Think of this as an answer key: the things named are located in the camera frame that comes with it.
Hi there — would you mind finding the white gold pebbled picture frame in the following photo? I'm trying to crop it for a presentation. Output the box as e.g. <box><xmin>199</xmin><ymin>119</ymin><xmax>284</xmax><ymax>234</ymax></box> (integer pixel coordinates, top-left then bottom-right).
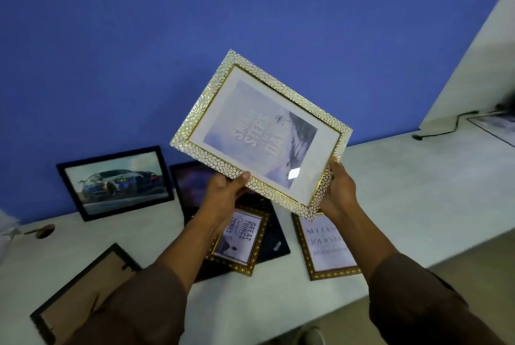
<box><xmin>169</xmin><ymin>49</ymin><xmax>353</xmax><ymax>221</ymax></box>

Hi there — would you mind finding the black frame with brown backing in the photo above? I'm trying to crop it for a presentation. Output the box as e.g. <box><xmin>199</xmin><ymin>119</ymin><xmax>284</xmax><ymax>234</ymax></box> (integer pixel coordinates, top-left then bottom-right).
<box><xmin>30</xmin><ymin>243</ymin><xmax>142</xmax><ymax>345</ymax></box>

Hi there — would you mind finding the person's right forearm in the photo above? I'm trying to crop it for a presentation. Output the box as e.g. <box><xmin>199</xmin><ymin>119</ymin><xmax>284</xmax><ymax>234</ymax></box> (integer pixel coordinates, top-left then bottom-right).
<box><xmin>335</xmin><ymin>201</ymin><xmax>508</xmax><ymax>345</ymax></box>

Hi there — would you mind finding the black frame with car picture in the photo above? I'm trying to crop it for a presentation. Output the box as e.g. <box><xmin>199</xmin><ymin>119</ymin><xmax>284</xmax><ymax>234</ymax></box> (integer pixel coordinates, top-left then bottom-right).
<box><xmin>56</xmin><ymin>146</ymin><xmax>175</xmax><ymax>222</ymax></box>

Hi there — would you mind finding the black cable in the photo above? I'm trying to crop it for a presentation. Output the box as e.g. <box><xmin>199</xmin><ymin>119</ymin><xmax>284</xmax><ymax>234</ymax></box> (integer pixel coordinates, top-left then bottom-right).
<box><xmin>412</xmin><ymin>110</ymin><xmax>480</xmax><ymax>141</ymax></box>

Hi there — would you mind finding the white partition panel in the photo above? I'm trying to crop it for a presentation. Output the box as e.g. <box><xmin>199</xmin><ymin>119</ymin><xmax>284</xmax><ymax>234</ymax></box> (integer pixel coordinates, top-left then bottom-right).
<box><xmin>418</xmin><ymin>0</ymin><xmax>515</xmax><ymax>131</ymax></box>

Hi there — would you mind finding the black frame with dark picture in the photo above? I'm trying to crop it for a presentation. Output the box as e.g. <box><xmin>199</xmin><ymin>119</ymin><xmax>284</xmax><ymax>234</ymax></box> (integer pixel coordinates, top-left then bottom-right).
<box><xmin>169</xmin><ymin>161</ymin><xmax>291</xmax><ymax>283</ymax></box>

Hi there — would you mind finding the person's left hand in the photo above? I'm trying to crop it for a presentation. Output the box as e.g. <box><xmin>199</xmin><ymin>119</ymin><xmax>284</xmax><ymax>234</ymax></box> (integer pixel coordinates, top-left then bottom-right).
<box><xmin>195</xmin><ymin>171</ymin><xmax>252</xmax><ymax>232</ymax></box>

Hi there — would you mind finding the person's right hand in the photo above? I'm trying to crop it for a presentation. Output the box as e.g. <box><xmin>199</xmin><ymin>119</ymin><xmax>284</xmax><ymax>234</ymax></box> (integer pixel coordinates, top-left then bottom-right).
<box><xmin>319</xmin><ymin>157</ymin><xmax>359</xmax><ymax>224</ymax></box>

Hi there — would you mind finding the large gold ornate picture frame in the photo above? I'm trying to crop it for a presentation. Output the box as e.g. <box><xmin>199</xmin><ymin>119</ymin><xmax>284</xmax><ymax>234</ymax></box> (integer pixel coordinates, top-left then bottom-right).
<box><xmin>291</xmin><ymin>212</ymin><xmax>363</xmax><ymax>281</ymax></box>

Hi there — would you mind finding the person's left forearm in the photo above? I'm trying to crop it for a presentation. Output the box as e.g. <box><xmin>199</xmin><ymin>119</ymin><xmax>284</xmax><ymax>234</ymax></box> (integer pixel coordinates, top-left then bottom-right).
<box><xmin>64</xmin><ymin>212</ymin><xmax>227</xmax><ymax>345</ymax></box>

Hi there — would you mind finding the grey shoe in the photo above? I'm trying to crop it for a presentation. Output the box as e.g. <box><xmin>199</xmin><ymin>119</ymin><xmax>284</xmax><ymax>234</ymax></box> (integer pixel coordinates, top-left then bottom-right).
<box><xmin>297</xmin><ymin>326</ymin><xmax>327</xmax><ymax>345</ymax></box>

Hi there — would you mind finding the thin black frame pale picture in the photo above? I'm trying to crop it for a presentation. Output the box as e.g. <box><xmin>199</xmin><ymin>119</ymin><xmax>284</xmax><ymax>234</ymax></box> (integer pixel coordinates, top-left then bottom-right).
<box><xmin>467</xmin><ymin>113</ymin><xmax>515</xmax><ymax>148</ymax></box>

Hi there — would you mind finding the small gold ornate picture frame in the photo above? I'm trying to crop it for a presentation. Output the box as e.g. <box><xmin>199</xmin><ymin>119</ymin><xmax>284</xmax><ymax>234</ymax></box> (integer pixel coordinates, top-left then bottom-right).
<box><xmin>205</xmin><ymin>206</ymin><xmax>270</xmax><ymax>277</ymax></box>

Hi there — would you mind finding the white paper object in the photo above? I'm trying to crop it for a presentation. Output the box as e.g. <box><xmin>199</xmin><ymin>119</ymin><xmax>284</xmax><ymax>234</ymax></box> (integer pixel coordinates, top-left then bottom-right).
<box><xmin>0</xmin><ymin>207</ymin><xmax>21</xmax><ymax>242</ymax></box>

